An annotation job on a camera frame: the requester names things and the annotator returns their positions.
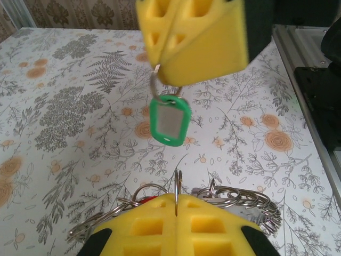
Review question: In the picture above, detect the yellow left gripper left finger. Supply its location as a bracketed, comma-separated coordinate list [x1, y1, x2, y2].
[79, 193, 178, 256]

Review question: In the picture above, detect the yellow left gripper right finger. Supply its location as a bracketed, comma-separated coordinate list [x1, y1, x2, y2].
[176, 194, 278, 256]

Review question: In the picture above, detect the red key tag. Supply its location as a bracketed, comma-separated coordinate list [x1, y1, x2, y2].
[137, 195, 160, 206]

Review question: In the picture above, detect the green key tag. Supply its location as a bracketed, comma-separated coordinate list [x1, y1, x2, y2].
[148, 63, 192, 148]

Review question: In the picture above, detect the floral patterned table cover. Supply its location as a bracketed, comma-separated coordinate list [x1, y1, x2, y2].
[0, 26, 331, 256]

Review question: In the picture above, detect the wide aluminium frame rail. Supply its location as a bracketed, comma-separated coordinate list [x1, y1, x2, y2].
[273, 23, 341, 171]

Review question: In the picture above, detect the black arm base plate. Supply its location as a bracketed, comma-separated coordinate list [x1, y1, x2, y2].
[294, 66, 341, 151]

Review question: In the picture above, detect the aluminium corner post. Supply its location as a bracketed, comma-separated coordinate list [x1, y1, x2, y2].
[4, 0, 37, 28]

